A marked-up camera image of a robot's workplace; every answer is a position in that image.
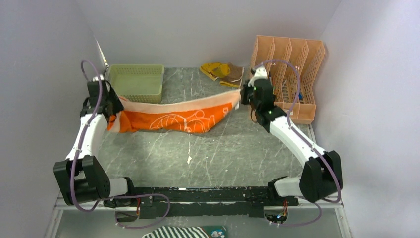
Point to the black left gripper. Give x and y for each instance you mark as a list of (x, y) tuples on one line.
[(118, 105)]

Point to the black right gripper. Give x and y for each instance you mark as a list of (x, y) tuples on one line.
[(243, 93)]

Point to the orange white patterned towel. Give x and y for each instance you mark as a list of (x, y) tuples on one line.
[(194, 116)]

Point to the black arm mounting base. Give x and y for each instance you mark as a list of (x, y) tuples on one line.
[(201, 201)]

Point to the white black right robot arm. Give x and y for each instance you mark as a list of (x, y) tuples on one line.
[(321, 174)]

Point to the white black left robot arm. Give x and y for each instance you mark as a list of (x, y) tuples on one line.
[(81, 175)]

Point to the green plastic basket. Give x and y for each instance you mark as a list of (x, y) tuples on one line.
[(137, 82)]

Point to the yellow brown folded towel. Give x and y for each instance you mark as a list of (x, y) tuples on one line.
[(228, 74)]

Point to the orange plastic file organizer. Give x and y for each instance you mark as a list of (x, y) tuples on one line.
[(293, 65)]

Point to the black white striped towel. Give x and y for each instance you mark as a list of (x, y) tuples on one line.
[(177, 232)]

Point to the teal patterned cloth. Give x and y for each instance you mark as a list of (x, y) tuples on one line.
[(215, 231)]

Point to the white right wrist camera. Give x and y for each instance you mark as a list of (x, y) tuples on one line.
[(257, 73)]

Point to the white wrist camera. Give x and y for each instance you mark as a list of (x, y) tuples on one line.
[(257, 73), (98, 78)]

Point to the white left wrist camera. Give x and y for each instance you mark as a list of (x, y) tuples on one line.
[(98, 78)]

